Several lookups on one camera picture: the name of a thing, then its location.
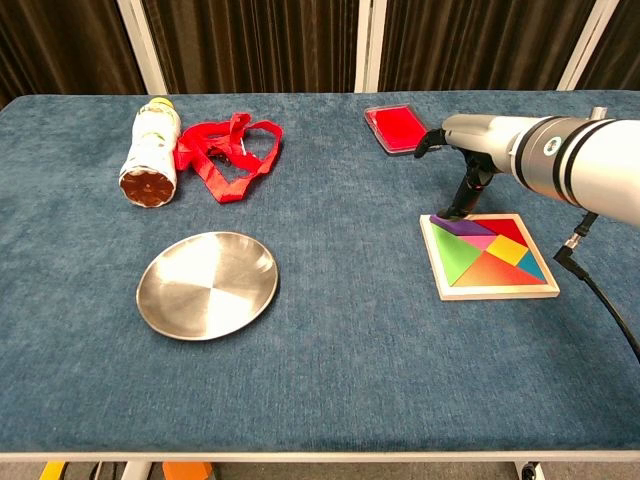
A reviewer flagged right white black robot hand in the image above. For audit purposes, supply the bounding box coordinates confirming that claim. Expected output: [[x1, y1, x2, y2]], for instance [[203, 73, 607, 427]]
[[414, 113, 521, 224]]

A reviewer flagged purple parallelogram piece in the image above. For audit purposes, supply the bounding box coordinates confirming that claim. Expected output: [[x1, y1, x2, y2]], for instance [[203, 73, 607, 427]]
[[430, 214, 494, 237]]

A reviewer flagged red triangle tangram piece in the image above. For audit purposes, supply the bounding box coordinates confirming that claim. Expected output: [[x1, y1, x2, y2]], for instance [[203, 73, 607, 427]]
[[467, 218, 530, 248]]

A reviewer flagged pink block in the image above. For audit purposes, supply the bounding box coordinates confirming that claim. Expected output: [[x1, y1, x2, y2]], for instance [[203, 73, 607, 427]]
[[457, 233, 497, 251]]

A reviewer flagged yellow square tangram piece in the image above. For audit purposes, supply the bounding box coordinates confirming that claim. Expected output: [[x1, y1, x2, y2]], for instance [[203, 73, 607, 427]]
[[485, 234, 530, 261]]

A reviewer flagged green triangle tangram piece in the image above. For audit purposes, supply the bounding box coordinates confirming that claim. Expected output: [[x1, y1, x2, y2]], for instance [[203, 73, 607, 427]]
[[432, 223, 484, 287]]

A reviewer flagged blue triangle tangram piece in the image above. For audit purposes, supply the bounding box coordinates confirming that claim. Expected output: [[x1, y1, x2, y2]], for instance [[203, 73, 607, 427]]
[[514, 248, 545, 279]]

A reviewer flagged orange triangle tangram piece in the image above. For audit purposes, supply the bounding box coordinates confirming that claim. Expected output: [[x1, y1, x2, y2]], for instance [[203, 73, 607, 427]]
[[452, 249, 545, 287]]

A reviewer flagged colourful tangram puzzle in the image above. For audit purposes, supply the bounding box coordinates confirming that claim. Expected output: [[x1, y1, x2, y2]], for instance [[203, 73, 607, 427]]
[[419, 213, 561, 302]]

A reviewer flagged dark brown pleated curtain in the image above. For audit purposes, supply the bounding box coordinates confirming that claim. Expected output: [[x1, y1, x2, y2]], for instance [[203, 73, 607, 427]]
[[378, 0, 599, 92], [0, 0, 146, 109], [142, 0, 361, 95], [579, 0, 640, 91]]

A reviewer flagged blue fabric table mat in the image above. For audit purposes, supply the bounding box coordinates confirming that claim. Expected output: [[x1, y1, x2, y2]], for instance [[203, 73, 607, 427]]
[[0, 89, 640, 454]]

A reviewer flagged round steel plate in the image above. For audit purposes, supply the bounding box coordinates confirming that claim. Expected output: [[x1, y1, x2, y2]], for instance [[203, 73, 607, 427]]
[[136, 230, 279, 342]]

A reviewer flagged tea bottle with yellow cap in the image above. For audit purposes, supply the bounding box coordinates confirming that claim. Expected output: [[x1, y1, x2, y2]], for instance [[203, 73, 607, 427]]
[[118, 96, 181, 209]]

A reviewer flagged orange plastic block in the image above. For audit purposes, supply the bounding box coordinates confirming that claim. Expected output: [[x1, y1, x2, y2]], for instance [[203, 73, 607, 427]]
[[162, 460, 214, 480]]

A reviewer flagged white frame post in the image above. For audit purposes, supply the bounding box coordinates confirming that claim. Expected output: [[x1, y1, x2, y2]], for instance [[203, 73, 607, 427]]
[[116, 0, 169, 95], [353, 0, 387, 94], [557, 0, 621, 91]]

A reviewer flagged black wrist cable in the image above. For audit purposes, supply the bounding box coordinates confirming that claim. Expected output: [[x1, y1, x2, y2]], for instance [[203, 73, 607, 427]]
[[553, 212, 640, 364]]

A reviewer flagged red lanyard strap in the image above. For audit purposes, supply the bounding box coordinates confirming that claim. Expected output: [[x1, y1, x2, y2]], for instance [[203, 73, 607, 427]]
[[177, 112, 285, 205]]

